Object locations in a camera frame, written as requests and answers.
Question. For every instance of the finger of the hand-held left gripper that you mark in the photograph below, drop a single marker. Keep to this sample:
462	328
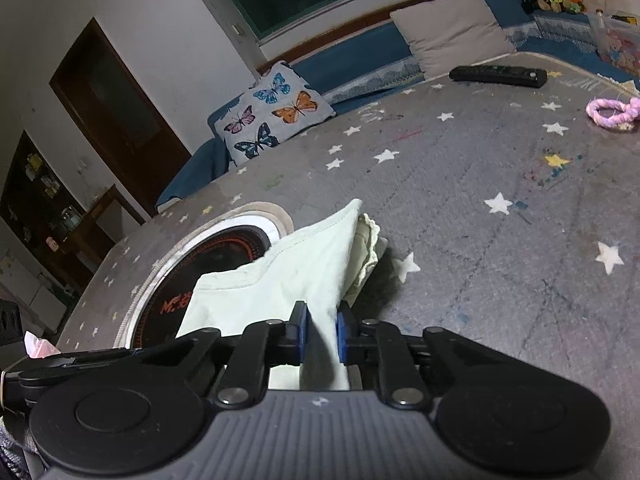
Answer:
75	364

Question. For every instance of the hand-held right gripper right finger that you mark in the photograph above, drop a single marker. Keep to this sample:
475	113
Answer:
344	336

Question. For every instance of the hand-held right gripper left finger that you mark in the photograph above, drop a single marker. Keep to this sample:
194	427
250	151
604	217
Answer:
300	334

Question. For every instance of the pale green garment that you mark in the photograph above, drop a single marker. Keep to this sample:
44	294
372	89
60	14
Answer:
280	280

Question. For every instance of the person's left forearm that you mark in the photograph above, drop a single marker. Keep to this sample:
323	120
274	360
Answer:
10	455

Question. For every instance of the pink tissue pack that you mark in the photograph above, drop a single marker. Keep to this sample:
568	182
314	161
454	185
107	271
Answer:
39	347

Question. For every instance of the white cabinet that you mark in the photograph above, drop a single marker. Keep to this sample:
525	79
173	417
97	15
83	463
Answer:
25	285

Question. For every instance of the built-in induction cooker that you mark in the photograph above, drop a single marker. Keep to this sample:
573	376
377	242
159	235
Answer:
220	255

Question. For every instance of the glass jar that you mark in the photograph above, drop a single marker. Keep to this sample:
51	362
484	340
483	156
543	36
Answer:
70	219

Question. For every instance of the dark wooden shelf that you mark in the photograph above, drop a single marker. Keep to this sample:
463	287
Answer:
35	195

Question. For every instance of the wooden side table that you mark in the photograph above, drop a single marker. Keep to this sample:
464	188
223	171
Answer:
100	215

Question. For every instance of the grey star tablecloth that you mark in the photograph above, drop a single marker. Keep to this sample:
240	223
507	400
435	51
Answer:
475	260

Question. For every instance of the butterfly print pillow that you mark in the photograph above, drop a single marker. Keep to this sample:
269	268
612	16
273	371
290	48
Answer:
270	115

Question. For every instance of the dark wooden door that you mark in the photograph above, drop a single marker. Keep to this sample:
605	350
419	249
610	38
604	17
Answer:
115	110

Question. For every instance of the blue sofa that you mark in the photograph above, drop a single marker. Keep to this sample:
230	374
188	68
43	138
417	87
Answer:
350	60

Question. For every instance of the black remote control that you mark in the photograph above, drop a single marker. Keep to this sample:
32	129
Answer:
500	75

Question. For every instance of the plain grey pillow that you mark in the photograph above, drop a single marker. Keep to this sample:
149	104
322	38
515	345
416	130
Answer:
450	35

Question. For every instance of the clear plastic storage box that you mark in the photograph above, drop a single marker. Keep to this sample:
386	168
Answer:
617	45

